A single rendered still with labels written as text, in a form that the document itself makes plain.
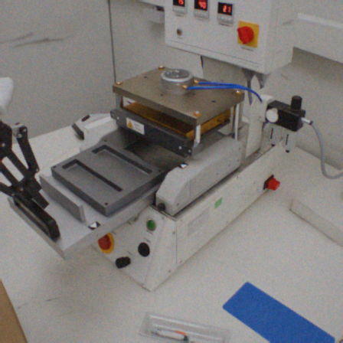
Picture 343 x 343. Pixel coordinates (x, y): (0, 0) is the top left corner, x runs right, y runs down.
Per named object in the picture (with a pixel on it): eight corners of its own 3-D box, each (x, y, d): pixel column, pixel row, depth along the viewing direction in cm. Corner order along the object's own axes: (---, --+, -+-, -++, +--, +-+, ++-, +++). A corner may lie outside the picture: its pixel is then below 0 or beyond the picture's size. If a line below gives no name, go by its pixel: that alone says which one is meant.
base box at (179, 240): (191, 147, 135) (191, 103, 125) (282, 191, 114) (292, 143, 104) (65, 223, 103) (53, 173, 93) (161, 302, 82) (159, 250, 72)
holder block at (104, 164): (107, 147, 94) (106, 138, 93) (164, 179, 83) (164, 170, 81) (52, 176, 84) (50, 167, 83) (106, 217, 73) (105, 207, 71)
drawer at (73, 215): (111, 155, 98) (109, 129, 93) (174, 191, 85) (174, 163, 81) (11, 210, 80) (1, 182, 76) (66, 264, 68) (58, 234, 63)
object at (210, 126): (170, 99, 105) (169, 67, 100) (235, 125, 93) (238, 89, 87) (123, 121, 95) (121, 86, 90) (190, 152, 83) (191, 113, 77)
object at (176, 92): (178, 89, 111) (178, 47, 104) (268, 122, 94) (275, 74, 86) (114, 117, 97) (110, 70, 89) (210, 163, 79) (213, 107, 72)
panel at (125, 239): (69, 226, 102) (83, 163, 97) (144, 287, 85) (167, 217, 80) (63, 227, 100) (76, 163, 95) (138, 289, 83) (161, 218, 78)
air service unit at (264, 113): (258, 135, 98) (265, 83, 89) (308, 155, 90) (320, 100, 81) (247, 142, 95) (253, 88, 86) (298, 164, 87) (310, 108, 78)
